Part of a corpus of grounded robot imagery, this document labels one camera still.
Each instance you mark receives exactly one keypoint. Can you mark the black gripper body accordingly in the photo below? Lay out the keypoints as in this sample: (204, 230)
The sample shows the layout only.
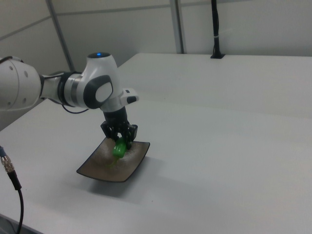
(114, 115)

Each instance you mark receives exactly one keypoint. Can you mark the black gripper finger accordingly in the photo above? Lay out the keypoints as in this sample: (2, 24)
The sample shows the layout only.
(109, 131)
(130, 135)

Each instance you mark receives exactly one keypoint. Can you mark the green chili pepper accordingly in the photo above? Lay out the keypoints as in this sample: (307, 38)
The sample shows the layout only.
(119, 148)

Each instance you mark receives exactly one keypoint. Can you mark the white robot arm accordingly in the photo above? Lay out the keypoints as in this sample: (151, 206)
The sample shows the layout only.
(73, 85)

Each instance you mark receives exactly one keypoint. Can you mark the square brown ceramic plate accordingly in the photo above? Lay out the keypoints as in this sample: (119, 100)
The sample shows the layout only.
(102, 168)

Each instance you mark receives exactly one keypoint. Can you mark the black pole with white band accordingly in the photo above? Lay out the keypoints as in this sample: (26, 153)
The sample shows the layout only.
(216, 29)

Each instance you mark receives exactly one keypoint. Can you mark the grey partition corner post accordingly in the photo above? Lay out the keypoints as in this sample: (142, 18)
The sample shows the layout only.
(177, 24)

